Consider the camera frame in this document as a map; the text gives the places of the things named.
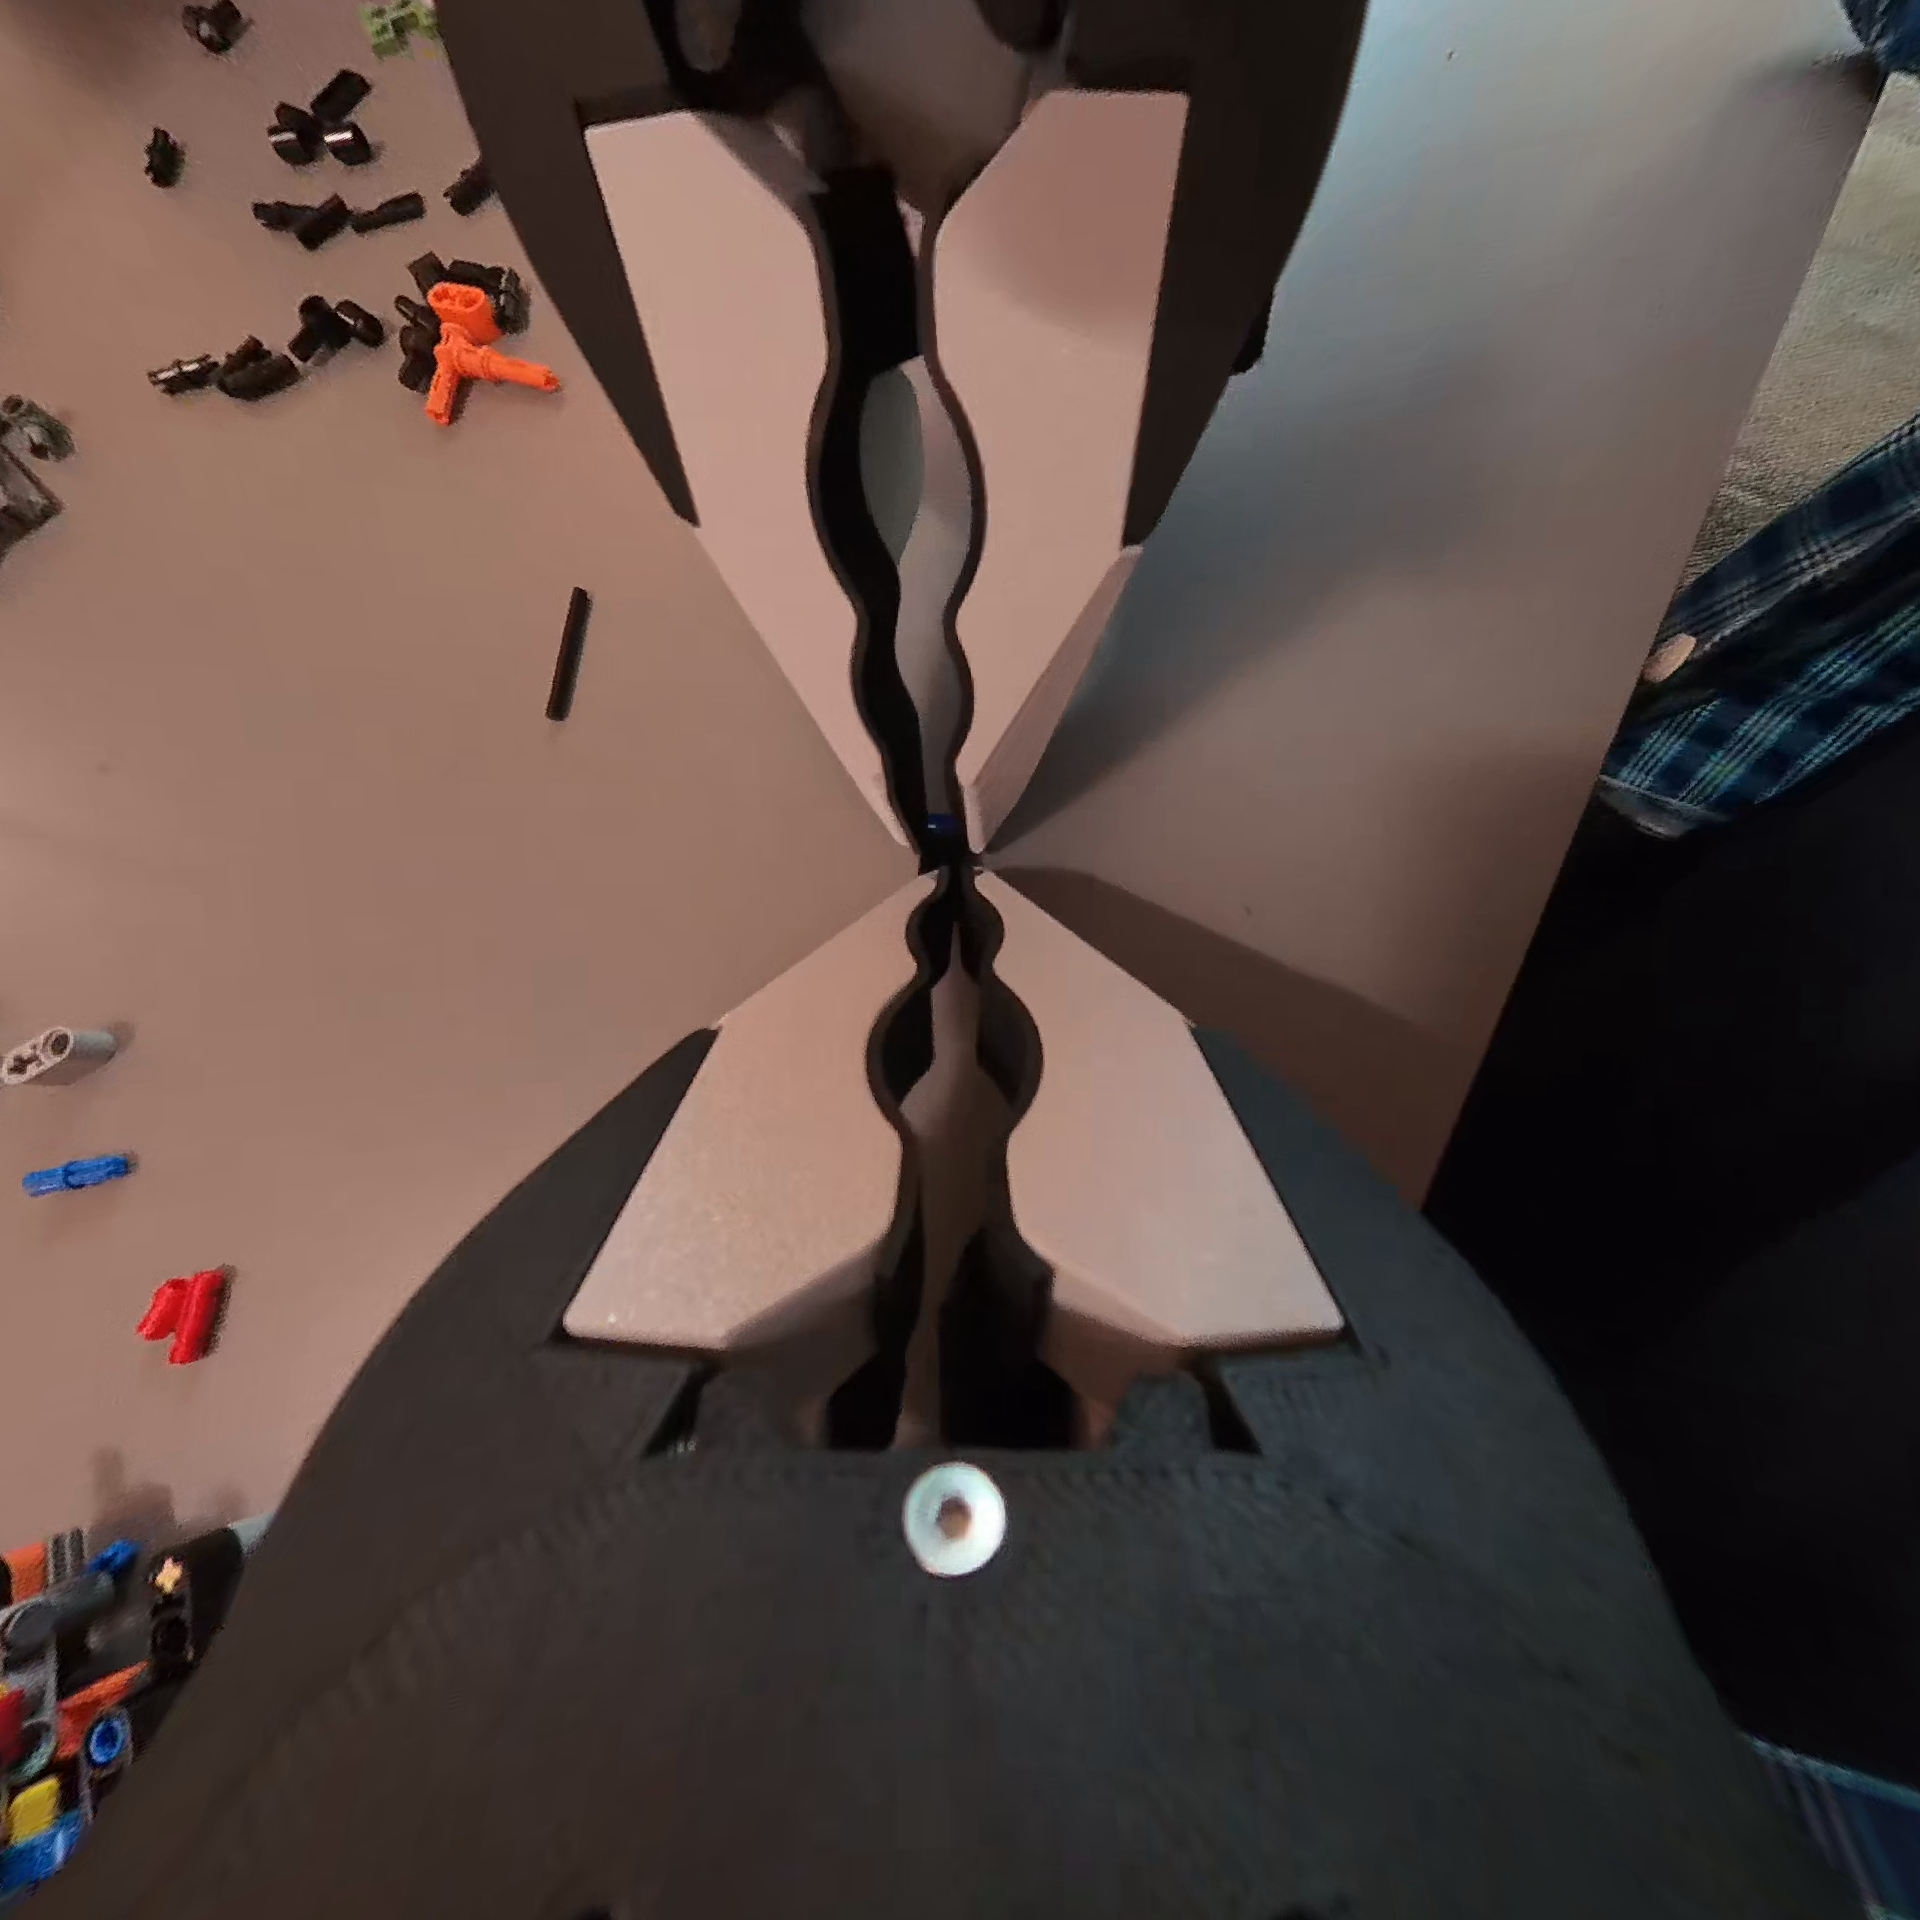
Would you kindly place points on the orange lego axle pin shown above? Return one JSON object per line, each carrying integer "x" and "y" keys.
{"x": 445, "y": 387}
{"x": 510, "y": 369}

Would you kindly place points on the pile of dark grey connectors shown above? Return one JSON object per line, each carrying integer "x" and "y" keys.
{"x": 22, "y": 511}

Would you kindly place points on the red lego connector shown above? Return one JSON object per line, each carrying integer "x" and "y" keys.
{"x": 180, "y": 1313}

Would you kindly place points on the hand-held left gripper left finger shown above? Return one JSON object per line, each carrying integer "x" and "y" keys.
{"x": 721, "y": 1201}

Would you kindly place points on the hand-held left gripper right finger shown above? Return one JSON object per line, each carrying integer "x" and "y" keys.
{"x": 1170, "y": 1201}

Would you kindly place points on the light grey lego bush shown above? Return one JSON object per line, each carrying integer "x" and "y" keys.
{"x": 52, "y": 1055}

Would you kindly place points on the black lego elbow connector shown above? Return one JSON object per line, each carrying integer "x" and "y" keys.
{"x": 216, "y": 24}

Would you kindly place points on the orange lego connector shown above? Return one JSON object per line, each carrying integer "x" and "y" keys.
{"x": 460, "y": 311}

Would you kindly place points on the long black lego axle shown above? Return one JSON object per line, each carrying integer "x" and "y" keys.
{"x": 568, "y": 655}

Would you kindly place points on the pile of black pins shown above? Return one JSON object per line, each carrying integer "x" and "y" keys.
{"x": 316, "y": 223}

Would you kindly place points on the partly built lego model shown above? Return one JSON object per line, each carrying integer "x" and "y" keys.
{"x": 89, "y": 1650}

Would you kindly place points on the person's right forearm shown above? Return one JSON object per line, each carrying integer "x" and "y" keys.
{"x": 1786, "y": 662}

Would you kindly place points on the blue lego pin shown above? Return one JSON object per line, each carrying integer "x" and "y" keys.
{"x": 76, "y": 1175}

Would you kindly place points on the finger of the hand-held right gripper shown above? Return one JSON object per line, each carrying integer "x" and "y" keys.
{"x": 721, "y": 376}
{"x": 1078, "y": 376}

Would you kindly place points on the green lego plate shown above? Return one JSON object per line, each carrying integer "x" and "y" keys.
{"x": 398, "y": 28}

